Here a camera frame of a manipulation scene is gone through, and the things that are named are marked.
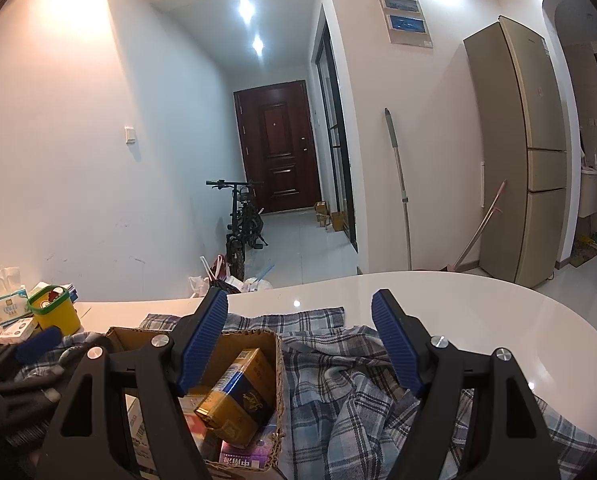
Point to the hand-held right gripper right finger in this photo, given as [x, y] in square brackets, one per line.
[396, 345]

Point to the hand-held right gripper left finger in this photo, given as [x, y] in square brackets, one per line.
[203, 345]

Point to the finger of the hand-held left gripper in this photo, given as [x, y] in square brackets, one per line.
[38, 344]
[63, 365]

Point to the gold blue cigarette carton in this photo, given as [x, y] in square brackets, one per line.
[238, 400]

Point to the pretzel print cardboard box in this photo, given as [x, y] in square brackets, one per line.
[281, 390]

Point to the dark purple cigarette pack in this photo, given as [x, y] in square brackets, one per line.
[243, 460]

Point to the yellow bucket green rim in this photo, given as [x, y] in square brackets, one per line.
[58, 317]

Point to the soft tissue pack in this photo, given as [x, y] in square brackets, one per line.
[8, 305]

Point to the black plastic bag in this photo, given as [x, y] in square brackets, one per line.
[226, 286]

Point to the blue plaid cloth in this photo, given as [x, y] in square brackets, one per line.
[338, 385]

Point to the red white plastic bag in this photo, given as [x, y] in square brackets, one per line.
[218, 267]

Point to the black bicycle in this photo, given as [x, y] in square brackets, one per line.
[238, 230]

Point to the small cardboard floor box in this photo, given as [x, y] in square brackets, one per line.
[322, 212]
[338, 221]

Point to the black framed glass door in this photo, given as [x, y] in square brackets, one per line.
[336, 160]

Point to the dark red entrance door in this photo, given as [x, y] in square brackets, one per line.
[278, 150]

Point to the small floor mat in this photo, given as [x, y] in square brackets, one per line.
[586, 256]

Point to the beige refrigerator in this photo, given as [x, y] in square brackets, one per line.
[518, 160]

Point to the white washbasin cabinet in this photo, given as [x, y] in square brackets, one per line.
[591, 190]

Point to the white wall fixture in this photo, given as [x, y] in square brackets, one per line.
[482, 185]

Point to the white light switch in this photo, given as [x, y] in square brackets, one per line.
[130, 135]

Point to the grey wall panel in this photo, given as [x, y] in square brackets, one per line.
[403, 17]

